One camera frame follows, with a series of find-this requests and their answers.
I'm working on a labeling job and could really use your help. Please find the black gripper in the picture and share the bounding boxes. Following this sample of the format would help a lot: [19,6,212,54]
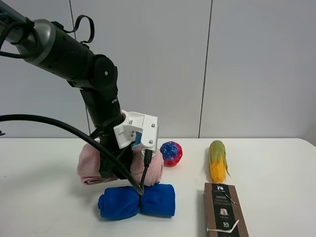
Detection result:
[99,135,133,181]

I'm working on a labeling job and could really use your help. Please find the pink towel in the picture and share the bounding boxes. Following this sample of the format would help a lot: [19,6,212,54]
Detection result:
[77,144,164,186]

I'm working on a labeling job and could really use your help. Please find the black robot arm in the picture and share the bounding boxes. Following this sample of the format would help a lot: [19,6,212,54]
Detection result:
[0,2,132,179]

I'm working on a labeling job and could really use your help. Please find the blue plastic bowl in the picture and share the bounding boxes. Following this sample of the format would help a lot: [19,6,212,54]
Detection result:
[132,131,142,150]

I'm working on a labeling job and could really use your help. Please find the blue rolled towel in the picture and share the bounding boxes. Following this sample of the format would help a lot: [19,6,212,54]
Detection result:
[98,183,175,220]

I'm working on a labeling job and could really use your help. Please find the red blue speckled ball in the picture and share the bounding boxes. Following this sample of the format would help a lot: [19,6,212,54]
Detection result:
[160,141,183,167]

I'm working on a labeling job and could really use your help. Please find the toy corn cob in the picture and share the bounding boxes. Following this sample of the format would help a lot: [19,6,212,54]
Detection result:
[209,140,230,183]

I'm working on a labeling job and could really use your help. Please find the brown espresso capsule box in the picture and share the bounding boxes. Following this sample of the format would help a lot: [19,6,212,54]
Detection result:
[203,183,249,237]

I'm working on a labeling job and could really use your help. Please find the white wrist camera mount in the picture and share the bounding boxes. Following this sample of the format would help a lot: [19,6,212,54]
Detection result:
[114,110,158,157]

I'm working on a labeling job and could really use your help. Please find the black cable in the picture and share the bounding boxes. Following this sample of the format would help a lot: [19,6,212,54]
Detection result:
[0,114,153,196]

